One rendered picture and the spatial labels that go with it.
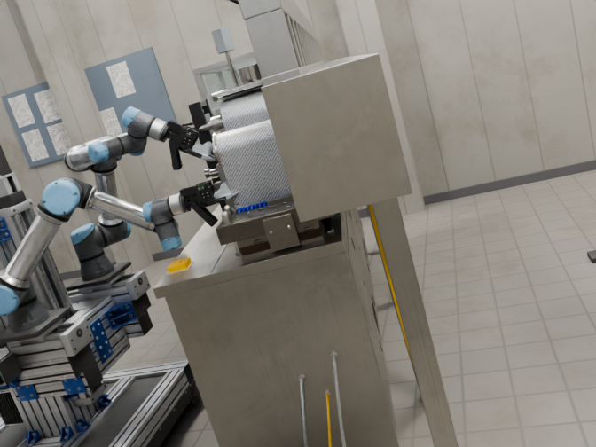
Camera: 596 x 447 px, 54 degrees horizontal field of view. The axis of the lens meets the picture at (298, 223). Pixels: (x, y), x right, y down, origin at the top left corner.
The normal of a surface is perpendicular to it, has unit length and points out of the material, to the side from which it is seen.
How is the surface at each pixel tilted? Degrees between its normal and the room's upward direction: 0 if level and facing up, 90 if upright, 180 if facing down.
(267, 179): 90
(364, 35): 90
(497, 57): 90
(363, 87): 90
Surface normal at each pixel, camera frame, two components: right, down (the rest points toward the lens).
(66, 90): -0.22, 0.31
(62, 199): 0.28, 0.07
